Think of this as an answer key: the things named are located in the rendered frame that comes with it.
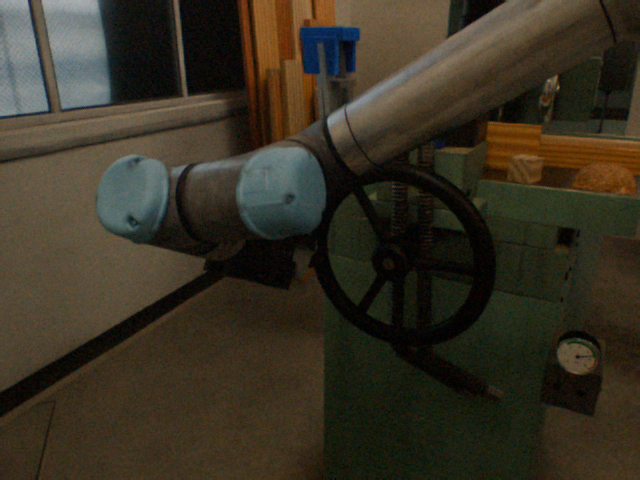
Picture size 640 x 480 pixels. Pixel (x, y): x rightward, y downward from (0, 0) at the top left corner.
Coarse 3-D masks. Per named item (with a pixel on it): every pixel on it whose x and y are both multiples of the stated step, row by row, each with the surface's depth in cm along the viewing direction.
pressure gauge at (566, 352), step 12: (564, 336) 79; (576, 336) 78; (588, 336) 78; (564, 348) 79; (576, 348) 78; (588, 348) 77; (600, 348) 78; (564, 360) 79; (576, 360) 78; (588, 360) 77; (600, 360) 76; (576, 372) 79; (588, 372) 78
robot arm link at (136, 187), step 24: (120, 168) 44; (144, 168) 43; (168, 168) 46; (120, 192) 44; (144, 192) 42; (168, 192) 43; (120, 216) 43; (144, 216) 42; (168, 216) 44; (144, 240) 45; (168, 240) 46; (192, 240) 45
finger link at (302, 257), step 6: (300, 246) 68; (294, 252) 67; (300, 252) 69; (306, 252) 70; (312, 252) 72; (294, 258) 68; (300, 258) 69; (306, 258) 71; (300, 264) 70; (306, 264) 71; (300, 270) 70; (300, 276) 70
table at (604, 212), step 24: (552, 168) 90; (480, 192) 84; (504, 192) 82; (528, 192) 80; (552, 192) 78; (576, 192) 77; (600, 192) 76; (384, 216) 83; (408, 216) 81; (504, 216) 83; (528, 216) 81; (552, 216) 79; (576, 216) 78; (600, 216) 76; (624, 216) 75
